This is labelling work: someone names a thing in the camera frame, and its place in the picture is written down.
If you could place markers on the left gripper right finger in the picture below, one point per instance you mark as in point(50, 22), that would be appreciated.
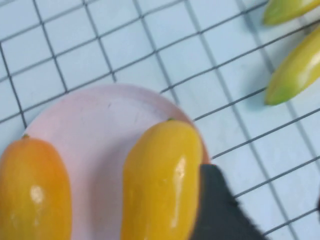
point(318, 202)

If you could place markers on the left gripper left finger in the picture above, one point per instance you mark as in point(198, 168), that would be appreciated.
point(220, 215)

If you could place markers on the yellow-orange mango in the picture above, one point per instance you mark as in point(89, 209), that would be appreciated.
point(160, 175)

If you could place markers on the smaller yellow plastic banana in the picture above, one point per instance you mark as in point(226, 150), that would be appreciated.
point(292, 75)

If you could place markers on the orange mango with red blush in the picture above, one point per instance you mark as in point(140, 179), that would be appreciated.
point(32, 187)

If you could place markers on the pink round plate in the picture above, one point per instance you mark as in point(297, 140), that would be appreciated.
point(100, 120)

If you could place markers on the white black-grid tablecloth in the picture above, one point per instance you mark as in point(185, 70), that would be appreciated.
point(150, 50)

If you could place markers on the large yellow plastic banana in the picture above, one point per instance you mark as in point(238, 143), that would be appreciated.
point(287, 10)

